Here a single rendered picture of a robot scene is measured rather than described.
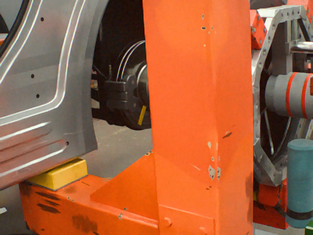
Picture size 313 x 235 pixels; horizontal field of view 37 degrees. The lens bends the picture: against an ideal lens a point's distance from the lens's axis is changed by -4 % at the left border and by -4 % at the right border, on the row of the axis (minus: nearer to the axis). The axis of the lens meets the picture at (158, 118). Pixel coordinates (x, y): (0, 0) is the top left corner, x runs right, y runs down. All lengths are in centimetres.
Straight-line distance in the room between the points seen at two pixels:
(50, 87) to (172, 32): 49
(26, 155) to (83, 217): 22
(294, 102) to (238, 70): 51
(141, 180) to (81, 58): 42
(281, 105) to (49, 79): 69
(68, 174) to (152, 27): 57
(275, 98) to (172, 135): 57
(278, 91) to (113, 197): 60
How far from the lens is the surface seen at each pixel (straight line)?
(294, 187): 144
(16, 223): 277
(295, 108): 147
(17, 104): 125
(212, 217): 100
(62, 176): 136
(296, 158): 141
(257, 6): 148
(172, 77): 95
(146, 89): 167
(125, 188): 115
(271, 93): 150
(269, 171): 145
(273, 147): 172
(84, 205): 125
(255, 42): 129
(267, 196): 158
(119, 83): 161
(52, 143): 131
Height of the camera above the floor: 120
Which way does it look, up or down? 15 degrees down
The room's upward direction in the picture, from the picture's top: 4 degrees counter-clockwise
